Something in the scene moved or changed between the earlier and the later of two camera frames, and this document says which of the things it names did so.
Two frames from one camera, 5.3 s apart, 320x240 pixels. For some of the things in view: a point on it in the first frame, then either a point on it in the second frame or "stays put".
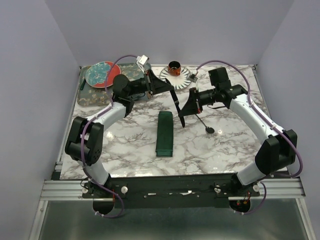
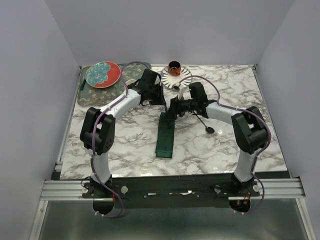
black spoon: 208,129 stays put
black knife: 176,103 -> 169,120
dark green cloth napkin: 164,143 stays put
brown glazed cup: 174,67 stays put
